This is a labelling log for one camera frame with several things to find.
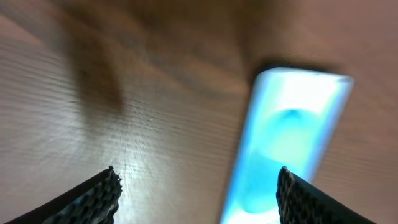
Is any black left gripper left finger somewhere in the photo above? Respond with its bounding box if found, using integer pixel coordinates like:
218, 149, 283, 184
6, 166, 123, 224

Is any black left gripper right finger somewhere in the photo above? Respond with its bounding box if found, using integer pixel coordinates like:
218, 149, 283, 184
276, 166, 374, 224

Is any blue screen Galaxy smartphone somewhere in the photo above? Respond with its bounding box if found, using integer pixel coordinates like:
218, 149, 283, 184
220, 67, 354, 224

